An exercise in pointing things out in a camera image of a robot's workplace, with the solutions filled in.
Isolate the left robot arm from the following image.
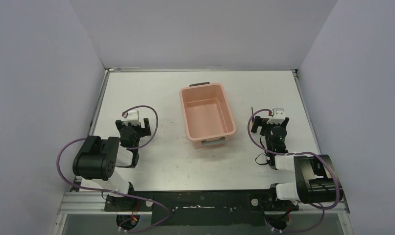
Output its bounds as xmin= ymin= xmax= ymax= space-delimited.
xmin=73 ymin=118 xmax=151 ymax=212

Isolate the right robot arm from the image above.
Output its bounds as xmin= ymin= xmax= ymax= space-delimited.
xmin=248 ymin=116 xmax=344 ymax=210

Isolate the pink plastic bin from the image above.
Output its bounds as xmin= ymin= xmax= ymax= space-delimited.
xmin=179 ymin=82 xmax=237 ymax=149

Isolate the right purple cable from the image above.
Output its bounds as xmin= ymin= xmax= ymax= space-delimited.
xmin=247 ymin=108 xmax=344 ymax=234

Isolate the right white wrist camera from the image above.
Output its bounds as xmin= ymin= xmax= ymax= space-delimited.
xmin=267 ymin=108 xmax=286 ymax=125

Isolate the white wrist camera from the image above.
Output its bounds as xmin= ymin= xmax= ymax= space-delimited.
xmin=122 ymin=109 xmax=140 ymax=125
xmin=267 ymin=108 xmax=286 ymax=125

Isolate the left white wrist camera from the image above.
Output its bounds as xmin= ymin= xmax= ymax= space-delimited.
xmin=122 ymin=109 xmax=140 ymax=125

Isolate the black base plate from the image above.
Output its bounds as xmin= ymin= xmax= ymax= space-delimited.
xmin=104 ymin=189 xmax=299 ymax=226

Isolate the aluminium front rail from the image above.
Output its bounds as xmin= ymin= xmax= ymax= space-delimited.
xmin=58 ymin=192 xmax=350 ymax=215

